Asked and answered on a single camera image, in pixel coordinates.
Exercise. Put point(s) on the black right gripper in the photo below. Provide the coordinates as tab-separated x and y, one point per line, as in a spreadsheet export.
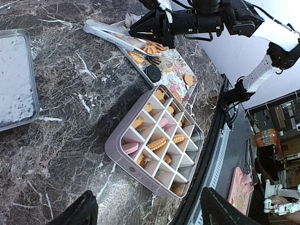
153	26

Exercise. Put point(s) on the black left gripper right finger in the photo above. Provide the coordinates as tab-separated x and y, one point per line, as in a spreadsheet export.
218	211

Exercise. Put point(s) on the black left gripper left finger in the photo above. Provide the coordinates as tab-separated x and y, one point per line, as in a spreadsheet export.
83	211

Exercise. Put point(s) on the orange cookie bottom row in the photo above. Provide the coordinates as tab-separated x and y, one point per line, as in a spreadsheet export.
177	188

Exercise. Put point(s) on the silver metal tongs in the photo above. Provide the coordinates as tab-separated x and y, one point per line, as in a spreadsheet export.
121	38

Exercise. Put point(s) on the brown flower cookie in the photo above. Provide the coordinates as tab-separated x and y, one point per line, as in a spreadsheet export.
167	158

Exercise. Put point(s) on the tan oval biscuit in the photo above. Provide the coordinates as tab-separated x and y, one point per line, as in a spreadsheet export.
178	138

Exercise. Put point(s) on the orange cookie column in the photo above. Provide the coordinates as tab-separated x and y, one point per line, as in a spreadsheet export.
172	109

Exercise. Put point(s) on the silver divided cookie tin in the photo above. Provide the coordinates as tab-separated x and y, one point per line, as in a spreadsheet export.
157	175

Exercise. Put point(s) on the pink round cookie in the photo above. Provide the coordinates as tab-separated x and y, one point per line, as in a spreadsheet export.
163	122

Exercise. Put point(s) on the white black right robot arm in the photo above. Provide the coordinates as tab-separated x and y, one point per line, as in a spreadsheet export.
241	18

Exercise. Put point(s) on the orange swirl cookie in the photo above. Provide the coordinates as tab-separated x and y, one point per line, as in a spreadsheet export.
149	49

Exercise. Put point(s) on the pink tray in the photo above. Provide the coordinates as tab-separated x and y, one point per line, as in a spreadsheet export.
240	191

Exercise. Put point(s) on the black chocolate sandwich cookie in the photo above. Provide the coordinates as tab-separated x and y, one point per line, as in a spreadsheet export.
153	73

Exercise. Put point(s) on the floral cookie tray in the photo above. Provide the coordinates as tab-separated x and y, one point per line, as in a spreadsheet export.
176	75

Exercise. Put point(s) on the round orange cookie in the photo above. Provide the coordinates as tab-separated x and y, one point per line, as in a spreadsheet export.
188	80

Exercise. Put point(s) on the orange chip cookie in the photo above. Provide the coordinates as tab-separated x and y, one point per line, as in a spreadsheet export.
177	96

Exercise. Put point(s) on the silver tin lid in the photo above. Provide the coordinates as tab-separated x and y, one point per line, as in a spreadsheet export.
19	104

